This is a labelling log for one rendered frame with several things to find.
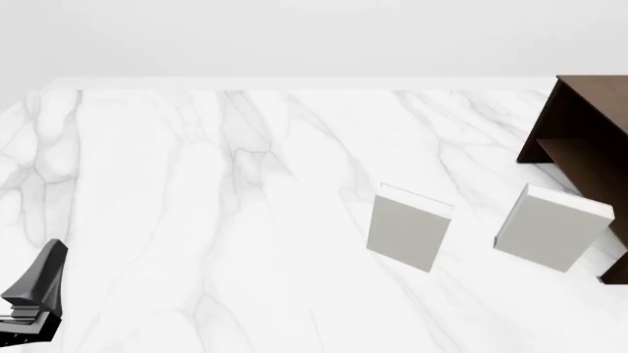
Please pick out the dark brown wooden shelf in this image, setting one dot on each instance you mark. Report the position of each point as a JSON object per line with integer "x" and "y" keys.
{"x": 584, "y": 125}

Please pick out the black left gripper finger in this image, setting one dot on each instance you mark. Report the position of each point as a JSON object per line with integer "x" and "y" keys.
{"x": 45, "y": 279}

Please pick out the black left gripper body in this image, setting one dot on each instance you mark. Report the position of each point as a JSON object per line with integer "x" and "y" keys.
{"x": 29, "y": 325}

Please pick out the thick grey book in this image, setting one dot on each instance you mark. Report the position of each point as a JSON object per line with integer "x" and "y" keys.
{"x": 549, "y": 229}

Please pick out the thin grey book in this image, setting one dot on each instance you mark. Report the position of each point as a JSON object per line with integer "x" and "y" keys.
{"x": 407, "y": 235}

